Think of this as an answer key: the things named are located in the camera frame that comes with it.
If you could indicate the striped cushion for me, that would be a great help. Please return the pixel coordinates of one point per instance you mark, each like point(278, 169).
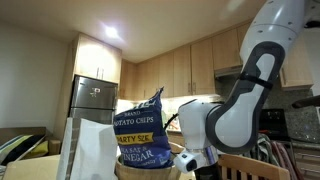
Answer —
point(16, 148)

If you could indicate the wooden kitchen drawer unit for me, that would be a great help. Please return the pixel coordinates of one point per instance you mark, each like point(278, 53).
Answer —
point(306, 160)

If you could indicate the red striped dish towel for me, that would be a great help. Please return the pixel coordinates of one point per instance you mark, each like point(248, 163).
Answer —
point(283, 153)

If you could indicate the wooden wall cabinet row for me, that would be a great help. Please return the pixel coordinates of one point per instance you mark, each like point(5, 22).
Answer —
point(181, 70)

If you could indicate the single wooden wall cabinet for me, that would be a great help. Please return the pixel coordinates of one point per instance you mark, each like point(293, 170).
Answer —
point(298, 73)

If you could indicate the blue potato chip bag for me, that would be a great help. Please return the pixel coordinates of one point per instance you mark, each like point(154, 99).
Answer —
point(143, 140)

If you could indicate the wooden cabinet above fridge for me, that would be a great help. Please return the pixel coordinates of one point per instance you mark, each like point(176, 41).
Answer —
point(96, 56)

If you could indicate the green striped dish towel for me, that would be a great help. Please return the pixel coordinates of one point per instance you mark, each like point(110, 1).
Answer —
point(263, 148)

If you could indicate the black stove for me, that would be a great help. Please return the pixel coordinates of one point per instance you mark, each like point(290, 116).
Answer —
point(273, 123)

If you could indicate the wooden curved back chair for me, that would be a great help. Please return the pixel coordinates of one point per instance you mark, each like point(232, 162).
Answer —
point(253, 165)

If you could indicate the yellow cushion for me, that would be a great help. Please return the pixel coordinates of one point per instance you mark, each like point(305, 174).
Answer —
point(38, 150)

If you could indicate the white paper bag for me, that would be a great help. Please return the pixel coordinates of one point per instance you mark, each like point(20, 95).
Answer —
point(93, 150)

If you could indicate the wooden bowl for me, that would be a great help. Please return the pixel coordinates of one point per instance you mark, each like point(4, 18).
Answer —
point(143, 174)

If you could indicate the stainless steel fridge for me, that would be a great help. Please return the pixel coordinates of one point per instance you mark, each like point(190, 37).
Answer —
point(93, 96)

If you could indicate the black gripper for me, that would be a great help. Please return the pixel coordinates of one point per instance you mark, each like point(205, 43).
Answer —
point(208, 173)

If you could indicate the ceiling light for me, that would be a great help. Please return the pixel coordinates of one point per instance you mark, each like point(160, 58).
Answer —
point(111, 32)

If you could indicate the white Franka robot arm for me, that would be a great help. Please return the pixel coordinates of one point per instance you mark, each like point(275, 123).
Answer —
point(260, 100)

